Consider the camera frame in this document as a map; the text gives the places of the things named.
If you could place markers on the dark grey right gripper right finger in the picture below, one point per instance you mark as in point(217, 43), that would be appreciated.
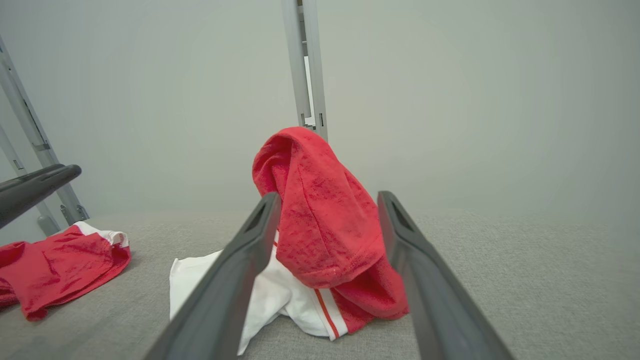
point(435, 300)

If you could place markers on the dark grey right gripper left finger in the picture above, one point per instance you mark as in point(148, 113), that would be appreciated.
point(225, 300)

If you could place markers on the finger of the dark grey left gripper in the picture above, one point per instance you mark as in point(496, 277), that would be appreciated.
point(35, 190)

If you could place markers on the red basketball shorts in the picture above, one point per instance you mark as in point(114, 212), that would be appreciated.
point(60, 270)

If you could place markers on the red basketball jersey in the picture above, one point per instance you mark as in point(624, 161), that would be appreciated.
point(320, 225)

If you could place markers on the grey metal post with foot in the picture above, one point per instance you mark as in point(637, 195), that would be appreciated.
point(30, 125)

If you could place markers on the grey metal post with slots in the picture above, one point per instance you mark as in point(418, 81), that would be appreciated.
point(295, 60)

